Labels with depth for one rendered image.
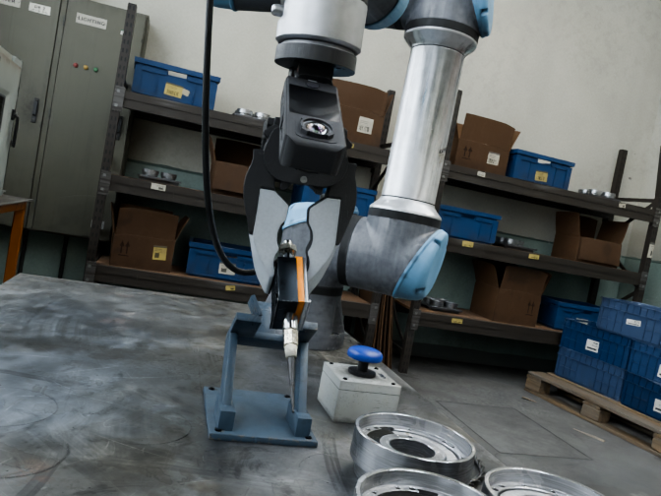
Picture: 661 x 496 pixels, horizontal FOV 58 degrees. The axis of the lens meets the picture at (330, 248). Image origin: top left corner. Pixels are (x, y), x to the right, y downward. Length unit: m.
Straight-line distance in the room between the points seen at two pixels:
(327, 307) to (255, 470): 0.48
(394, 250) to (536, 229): 4.48
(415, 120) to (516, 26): 4.44
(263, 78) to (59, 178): 1.55
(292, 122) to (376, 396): 0.33
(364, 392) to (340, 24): 0.37
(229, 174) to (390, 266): 3.04
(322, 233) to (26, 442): 0.28
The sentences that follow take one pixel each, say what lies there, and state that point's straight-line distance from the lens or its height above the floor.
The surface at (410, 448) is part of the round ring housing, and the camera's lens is 0.57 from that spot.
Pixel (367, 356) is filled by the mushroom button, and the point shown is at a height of 0.87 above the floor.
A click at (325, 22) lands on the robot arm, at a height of 1.17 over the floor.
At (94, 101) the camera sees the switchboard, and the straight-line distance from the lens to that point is 4.22.
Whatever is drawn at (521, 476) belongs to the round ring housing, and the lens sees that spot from 0.54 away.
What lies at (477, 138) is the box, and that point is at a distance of 4.44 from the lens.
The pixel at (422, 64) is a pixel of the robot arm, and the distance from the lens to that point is 0.96.
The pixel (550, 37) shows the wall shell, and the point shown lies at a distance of 5.50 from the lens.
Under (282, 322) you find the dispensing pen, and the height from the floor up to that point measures 0.92.
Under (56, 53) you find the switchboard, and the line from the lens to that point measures 4.30.
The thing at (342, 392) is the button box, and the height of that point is 0.83.
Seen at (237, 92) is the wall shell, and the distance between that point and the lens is 4.49.
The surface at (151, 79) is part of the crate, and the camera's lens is 3.96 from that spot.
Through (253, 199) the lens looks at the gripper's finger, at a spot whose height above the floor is 1.02.
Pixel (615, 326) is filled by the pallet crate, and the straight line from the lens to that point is 4.47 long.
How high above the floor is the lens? 1.02
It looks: 3 degrees down
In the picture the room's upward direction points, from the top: 11 degrees clockwise
